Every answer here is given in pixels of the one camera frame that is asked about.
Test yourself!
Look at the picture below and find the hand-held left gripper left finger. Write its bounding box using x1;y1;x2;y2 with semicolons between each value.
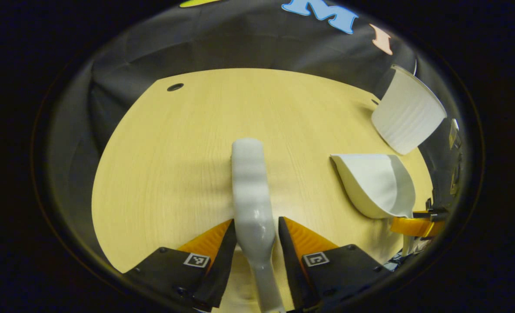
123;219;238;311

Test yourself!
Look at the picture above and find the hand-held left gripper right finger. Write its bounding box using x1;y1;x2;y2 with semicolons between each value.
278;216;390;311

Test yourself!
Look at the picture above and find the grey plastic dustpan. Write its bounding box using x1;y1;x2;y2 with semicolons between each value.
330;153;416;219

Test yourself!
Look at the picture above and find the white plastic garbage bin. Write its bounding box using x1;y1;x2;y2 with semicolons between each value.
371;64;448;156

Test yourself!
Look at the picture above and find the small grey broom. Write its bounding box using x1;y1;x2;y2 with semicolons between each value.
231;138;286;313

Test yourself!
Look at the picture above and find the wooden desktop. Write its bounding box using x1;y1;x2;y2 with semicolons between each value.
91;67;434;313

